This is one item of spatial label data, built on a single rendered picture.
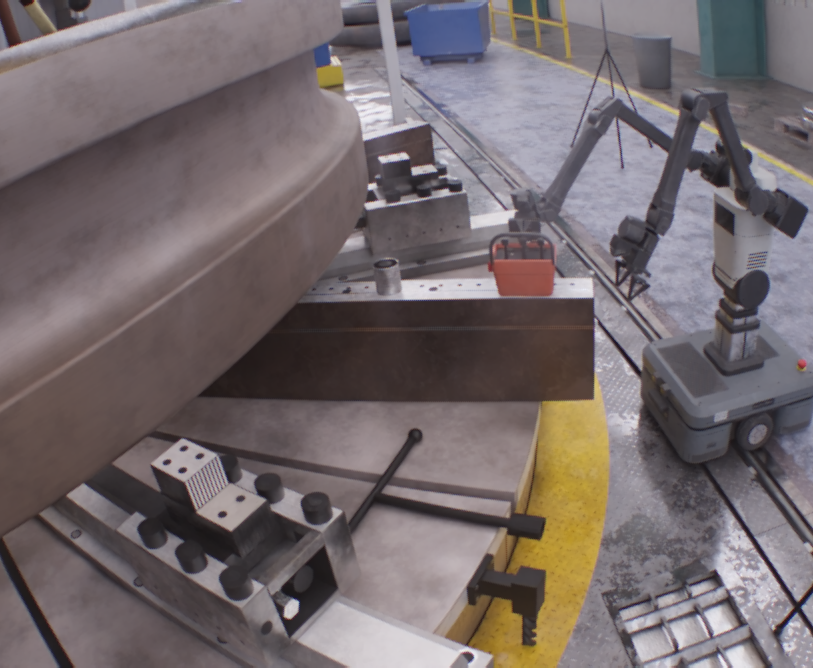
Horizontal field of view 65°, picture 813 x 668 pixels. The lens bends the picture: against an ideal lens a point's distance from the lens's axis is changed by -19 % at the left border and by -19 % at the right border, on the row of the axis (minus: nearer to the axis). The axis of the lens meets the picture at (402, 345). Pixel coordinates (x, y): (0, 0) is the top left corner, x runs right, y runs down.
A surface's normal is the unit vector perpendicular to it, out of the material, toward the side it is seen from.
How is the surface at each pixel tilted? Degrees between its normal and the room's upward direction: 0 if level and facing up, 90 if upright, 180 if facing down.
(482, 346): 90
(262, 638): 90
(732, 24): 90
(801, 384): 45
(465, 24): 90
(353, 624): 0
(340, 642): 0
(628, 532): 0
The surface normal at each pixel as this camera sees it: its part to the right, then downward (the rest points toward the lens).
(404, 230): 0.19, 0.47
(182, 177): 0.90, 0.11
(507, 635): -0.13, -0.86
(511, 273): -0.19, 0.61
